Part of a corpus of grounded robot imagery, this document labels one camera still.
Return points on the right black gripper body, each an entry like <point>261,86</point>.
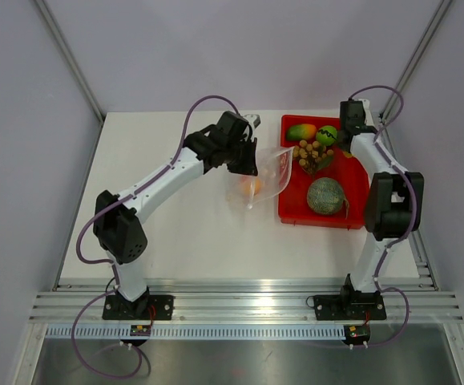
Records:
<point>341,129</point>

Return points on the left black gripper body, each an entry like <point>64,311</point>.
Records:
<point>240,155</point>

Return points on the orange peach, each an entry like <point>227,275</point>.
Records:
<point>250,187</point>

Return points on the clear zip top bag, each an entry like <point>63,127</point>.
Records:
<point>274,170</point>

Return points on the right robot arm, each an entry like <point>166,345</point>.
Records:
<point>392,211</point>

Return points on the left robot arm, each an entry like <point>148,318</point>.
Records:
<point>119,228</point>

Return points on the green round fruit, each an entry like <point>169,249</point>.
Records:
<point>327,135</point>

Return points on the green orange mango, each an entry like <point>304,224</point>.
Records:
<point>300,132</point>

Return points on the brown longan bunch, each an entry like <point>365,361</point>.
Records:
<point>312,157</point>

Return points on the red plastic tray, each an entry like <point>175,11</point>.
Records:
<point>293,208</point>

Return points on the green netted melon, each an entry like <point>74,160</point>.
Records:
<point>325,196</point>

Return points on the left controller board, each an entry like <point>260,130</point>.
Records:
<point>140,330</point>

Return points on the controller board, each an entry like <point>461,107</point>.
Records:
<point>140,330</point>
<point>357,335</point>

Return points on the right controller board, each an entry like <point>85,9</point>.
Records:
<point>357,335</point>

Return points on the right frame post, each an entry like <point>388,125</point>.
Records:
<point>430,32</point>

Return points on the frame post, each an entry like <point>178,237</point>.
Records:
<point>62,45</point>
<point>430,32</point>

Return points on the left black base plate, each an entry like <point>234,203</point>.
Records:
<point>152,306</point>

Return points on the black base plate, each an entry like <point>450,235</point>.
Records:
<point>152,306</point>
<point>328,306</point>

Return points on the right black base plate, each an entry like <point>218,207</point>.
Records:
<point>328,306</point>

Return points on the aluminium rail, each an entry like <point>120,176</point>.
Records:
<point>250,301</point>

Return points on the left frame post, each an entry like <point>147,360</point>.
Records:
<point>62,45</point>

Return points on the white slotted cable duct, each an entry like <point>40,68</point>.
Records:
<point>201,332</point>

